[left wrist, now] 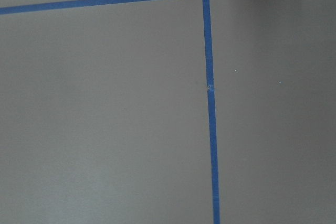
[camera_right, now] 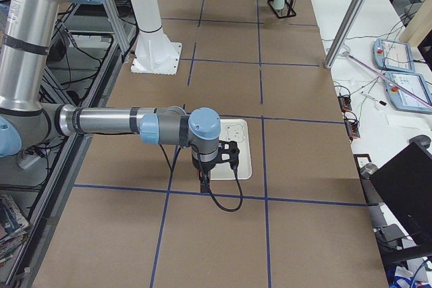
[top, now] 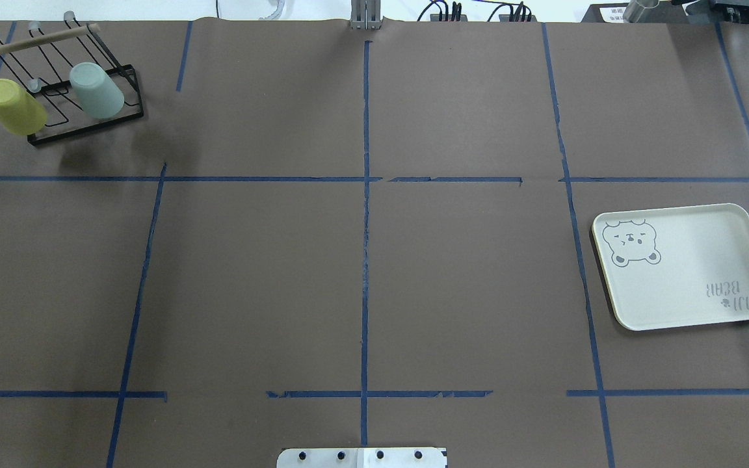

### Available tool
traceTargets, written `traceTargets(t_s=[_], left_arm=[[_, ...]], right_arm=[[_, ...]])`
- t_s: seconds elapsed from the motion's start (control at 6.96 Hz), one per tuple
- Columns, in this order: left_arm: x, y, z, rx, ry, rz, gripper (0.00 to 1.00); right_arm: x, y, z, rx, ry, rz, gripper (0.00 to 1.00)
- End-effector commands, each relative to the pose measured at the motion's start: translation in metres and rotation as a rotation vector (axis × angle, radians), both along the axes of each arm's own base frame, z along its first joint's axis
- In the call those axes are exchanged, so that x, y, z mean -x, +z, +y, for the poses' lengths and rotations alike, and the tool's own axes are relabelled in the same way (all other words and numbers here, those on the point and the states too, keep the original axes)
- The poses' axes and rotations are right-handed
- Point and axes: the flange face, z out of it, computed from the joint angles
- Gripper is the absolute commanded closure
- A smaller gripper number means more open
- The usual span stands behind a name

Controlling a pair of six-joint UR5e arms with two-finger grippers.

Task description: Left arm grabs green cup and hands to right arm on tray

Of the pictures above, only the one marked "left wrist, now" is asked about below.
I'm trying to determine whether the blue tape line lengthwise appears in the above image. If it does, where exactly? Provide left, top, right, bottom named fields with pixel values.
left=202, top=0, right=221, bottom=224

